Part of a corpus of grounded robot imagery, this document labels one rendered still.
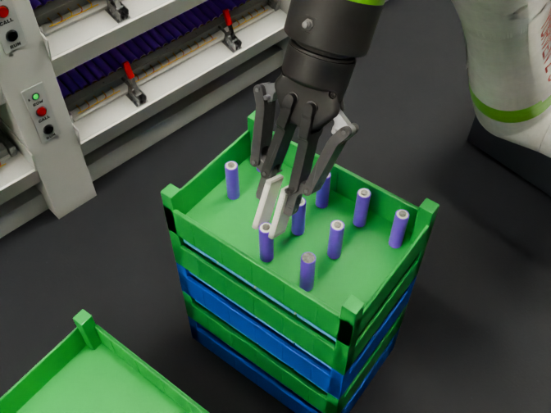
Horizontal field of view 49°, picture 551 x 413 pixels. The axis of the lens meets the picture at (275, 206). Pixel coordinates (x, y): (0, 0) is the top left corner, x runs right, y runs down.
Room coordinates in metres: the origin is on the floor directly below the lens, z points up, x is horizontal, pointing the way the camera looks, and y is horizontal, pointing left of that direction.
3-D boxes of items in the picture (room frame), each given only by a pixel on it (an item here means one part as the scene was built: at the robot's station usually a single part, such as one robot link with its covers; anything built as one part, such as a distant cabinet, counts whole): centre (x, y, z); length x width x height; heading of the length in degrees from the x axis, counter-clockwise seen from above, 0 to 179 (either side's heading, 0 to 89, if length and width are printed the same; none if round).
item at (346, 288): (0.51, -0.03, 0.36); 0.30 x 0.20 x 0.08; 53
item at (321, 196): (0.56, -0.07, 0.36); 0.02 x 0.02 x 0.06
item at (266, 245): (0.46, 0.01, 0.37); 0.02 x 0.02 x 0.06
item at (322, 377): (0.51, -0.03, 0.20); 0.30 x 0.20 x 0.08; 53
